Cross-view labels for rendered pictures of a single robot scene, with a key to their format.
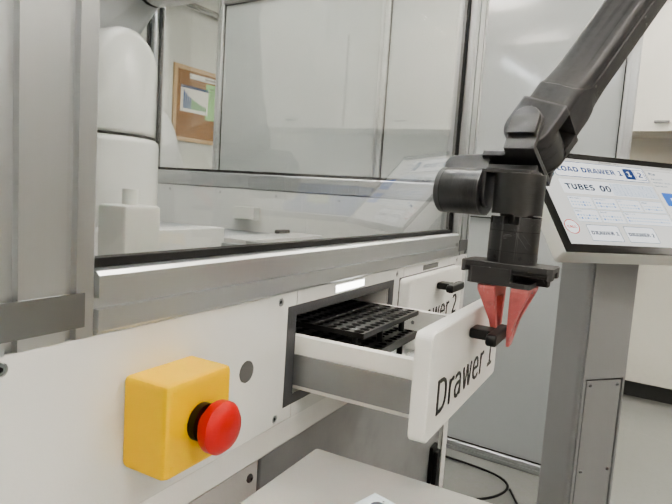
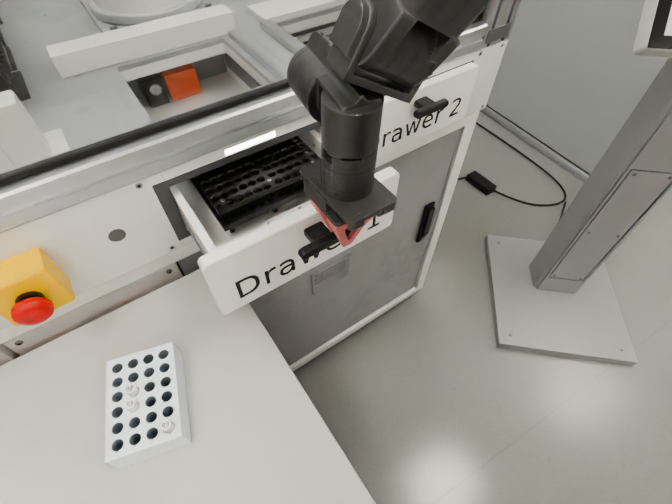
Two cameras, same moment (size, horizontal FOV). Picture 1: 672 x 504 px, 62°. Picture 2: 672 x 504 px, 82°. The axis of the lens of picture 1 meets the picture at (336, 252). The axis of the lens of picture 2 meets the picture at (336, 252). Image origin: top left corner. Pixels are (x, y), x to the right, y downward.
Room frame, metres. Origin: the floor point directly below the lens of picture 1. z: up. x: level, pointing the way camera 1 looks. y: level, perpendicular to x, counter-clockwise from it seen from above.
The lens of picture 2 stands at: (0.37, -0.34, 1.28)
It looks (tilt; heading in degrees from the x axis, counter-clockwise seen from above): 52 degrees down; 27
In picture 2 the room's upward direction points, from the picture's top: straight up
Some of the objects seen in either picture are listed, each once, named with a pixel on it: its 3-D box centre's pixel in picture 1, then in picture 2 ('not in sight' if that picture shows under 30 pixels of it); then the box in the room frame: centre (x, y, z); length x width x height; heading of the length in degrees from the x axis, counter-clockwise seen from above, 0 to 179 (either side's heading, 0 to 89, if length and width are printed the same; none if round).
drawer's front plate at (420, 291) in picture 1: (432, 301); (413, 114); (1.00, -0.18, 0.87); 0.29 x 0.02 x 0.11; 152
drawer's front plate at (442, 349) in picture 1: (462, 355); (310, 239); (0.65, -0.16, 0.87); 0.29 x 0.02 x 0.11; 152
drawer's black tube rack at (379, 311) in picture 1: (316, 330); (245, 163); (0.75, 0.02, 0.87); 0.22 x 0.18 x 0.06; 62
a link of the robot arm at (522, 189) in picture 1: (513, 194); (348, 116); (0.67, -0.20, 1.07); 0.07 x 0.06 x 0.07; 52
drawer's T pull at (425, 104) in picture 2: (448, 286); (426, 105); (0.99, -0.20, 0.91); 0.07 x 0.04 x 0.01; 152
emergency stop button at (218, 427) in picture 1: (214, 425); (32, 308); (0.41, 0.08, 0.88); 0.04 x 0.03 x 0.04; 152
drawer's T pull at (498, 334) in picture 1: (487, 333); (319, 236); (0.64, -0.18, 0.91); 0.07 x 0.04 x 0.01; 152
